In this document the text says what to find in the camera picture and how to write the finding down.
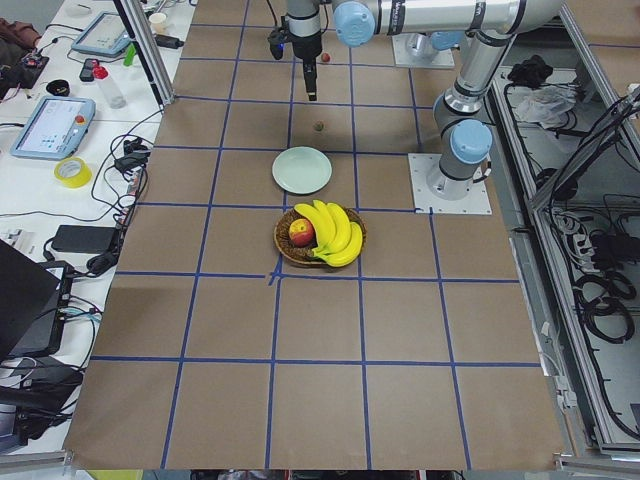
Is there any pale green plate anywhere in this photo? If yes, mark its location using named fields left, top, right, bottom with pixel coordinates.
left=272, top=146, right=333, bottom=195

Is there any blue teach pendant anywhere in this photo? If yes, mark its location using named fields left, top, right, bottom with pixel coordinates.
left=10, top=96, right=96, bottom=161
left=71, top=11, right=131, bottom=58

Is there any blue teach pendant near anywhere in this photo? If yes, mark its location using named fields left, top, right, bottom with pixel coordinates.
left=10, top=96, right=96, bottom=161

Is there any red yellow apple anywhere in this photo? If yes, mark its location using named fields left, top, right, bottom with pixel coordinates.
left=288, top=218, right=315, bottom=248

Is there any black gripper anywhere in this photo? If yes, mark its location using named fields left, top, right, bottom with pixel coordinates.
left=292, top=33, right=321, bottom=101

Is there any black power adapter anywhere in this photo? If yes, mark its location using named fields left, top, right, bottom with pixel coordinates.
left=51, top=225, right=117, bottom=254

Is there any clear bottle red cap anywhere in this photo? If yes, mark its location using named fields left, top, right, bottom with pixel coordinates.
left=92, top=64, right=126, bottom=109

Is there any yellow tape roll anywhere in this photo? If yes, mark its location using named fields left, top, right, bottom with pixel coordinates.
left=54, top=157, right=92, bottom=189

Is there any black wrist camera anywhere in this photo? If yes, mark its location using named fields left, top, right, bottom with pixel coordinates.
left=268, top=29, right=286, bottom=61

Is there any woven wicker basket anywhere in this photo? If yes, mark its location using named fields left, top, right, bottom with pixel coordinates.
left=274, top=205, right=367, bottom=267

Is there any yellow banana bunch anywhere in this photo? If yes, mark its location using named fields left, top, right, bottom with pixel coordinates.
left=294, top=200, right=365, bottom=268

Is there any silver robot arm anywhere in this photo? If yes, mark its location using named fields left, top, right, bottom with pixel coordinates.
left=268, top=0, right=564, bottom=115
left=427, top=30, right=513, bottom=201

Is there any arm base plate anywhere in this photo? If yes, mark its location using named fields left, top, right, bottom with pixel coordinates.
left=392, top=33, right=455, bottom=69
left=408, top=153, right=492, bottom=215

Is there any black laptop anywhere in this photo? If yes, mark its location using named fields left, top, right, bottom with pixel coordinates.
left=1, top=242, right=72, bottom=360

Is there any blue teach pendant far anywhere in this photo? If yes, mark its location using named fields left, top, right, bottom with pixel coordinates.
left=71, top=11, right=131, bottom=58

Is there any aluminium frame post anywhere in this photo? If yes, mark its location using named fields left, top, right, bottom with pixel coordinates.
left=113, top=0, right=175, bottom=107

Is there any paper cup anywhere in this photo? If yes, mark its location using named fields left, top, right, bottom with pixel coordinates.
left=148, top=12, right=168, bottom=35

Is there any green marker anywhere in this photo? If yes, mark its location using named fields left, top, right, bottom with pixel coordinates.
left=123, top=43, right=137, bottom=67

